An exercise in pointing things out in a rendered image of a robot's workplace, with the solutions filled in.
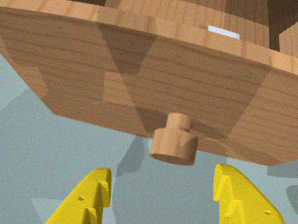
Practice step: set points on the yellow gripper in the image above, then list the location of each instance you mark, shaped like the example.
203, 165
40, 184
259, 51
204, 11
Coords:
240, 201

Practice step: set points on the green and white eraser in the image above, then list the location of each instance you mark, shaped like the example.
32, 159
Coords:
224, 32

